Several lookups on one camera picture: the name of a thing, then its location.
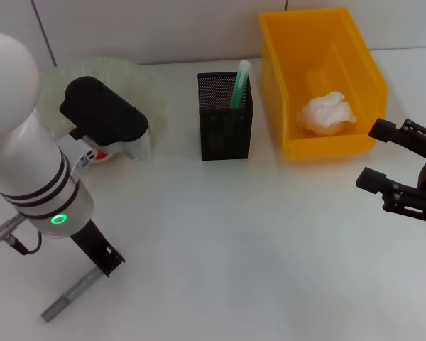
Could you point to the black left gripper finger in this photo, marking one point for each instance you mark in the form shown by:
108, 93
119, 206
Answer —
103, 268
115, 265

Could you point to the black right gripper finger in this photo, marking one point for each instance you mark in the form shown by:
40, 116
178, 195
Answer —
369, 179
383, 129

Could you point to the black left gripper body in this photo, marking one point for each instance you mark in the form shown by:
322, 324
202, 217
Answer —
92, 245

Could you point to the grey marker pen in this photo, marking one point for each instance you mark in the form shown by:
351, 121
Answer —
71, 295

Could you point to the white paper ball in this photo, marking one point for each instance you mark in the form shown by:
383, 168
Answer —
324, 112

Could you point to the red-orange toy orange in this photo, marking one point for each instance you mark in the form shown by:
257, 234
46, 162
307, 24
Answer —
101, 154

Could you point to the mint green pen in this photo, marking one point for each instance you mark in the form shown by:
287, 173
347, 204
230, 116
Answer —
238, 89

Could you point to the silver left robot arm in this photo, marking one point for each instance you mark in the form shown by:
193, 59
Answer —
25, 142

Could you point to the black mesh pen holder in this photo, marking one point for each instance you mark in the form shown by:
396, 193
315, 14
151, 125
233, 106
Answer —
223, 142

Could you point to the green glass fruit plate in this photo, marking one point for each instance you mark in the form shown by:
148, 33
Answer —
152, 89

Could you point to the left gripper silver plug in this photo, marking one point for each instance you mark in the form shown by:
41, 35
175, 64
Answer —
5, 227

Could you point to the yellow plastic bin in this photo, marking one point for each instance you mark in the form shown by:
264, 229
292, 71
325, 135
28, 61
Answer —
323, 53

